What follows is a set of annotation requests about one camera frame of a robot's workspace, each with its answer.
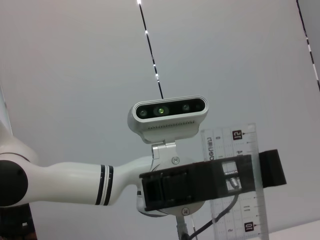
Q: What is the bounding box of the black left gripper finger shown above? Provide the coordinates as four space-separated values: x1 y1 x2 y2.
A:
197 154 257 202
258 149 287 188

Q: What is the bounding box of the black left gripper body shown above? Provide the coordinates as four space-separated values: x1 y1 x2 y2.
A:
138 163 201 212

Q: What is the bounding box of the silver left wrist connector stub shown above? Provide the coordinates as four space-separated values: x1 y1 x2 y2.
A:
175 215 189 240

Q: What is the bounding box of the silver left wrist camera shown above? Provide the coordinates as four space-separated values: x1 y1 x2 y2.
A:
127 95 209 145

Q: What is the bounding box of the left wrist cable with plug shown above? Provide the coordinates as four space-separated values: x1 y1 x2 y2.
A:
184 193 240 240

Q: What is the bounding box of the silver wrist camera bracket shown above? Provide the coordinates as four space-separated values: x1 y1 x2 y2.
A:
136 141 206 218

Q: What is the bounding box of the transparent plastic ruler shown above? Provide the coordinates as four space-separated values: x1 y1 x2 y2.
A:
201 122 270 240

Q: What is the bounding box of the dark robot torso base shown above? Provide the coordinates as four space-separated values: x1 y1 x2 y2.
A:
0 206 38 240

